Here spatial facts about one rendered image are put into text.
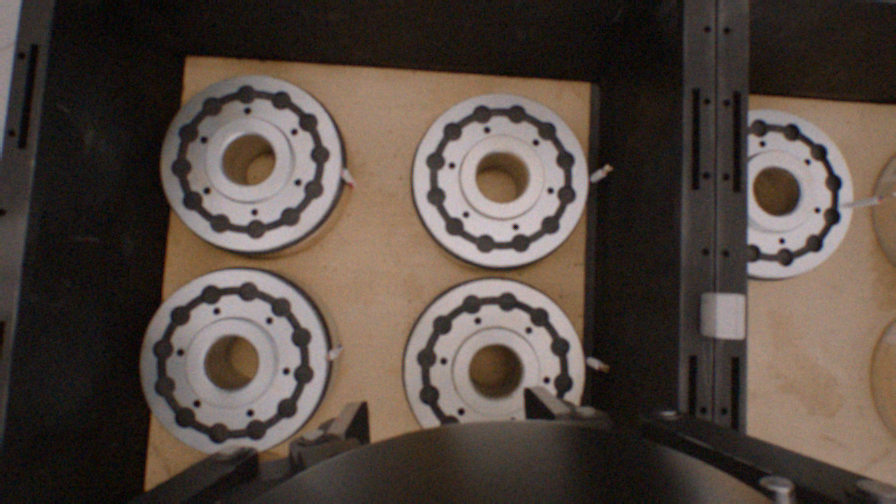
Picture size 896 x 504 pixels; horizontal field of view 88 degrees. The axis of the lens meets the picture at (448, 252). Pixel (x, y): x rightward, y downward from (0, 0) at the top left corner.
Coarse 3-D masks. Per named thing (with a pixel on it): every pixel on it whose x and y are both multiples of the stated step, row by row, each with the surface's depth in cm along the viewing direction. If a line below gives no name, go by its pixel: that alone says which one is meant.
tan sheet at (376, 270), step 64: (192, 64) 30; (256, 64) 30; (320, 64) 30; (384, 128) 30; (576, 128) 30; (384, 192) 30; (512, 192) 30; (192, 256) 29; (320, 256) 29; (384, 256) 29; (576, 256) 30; (384, 320) 29; (576, 320) 30; (384, 384) 29; (192, 448) 28
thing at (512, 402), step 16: (480, 336) 26; (496, 336) 26; (512, 336) 26; (464, 352) 25; (528, 352) 26; (464, 368) 25; (528, 368) 26; (464, 384) 25; (528, 384) 25; (464, 400) 25; (480, 400) 25; (496, 400) 25; (512, 400) 25; (496, 416) 25
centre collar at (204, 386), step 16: (224, 320) 25; (240, 320) 25; (208, 336) 25; (224, 336) 25; (240, 336) 25; (256, 336) 25; (192, 352) 25; (208, 352) 25; (256, 352) 25; (272, 352) 25; (192, 368) 25; (272, 368) 25; (192, 384) 25; (208, 384) 25; (256, 384) 25; (272, 384) 25; (208, 400) 25; (224, 400) 25; (240, 400) 25; (256, 400) 25
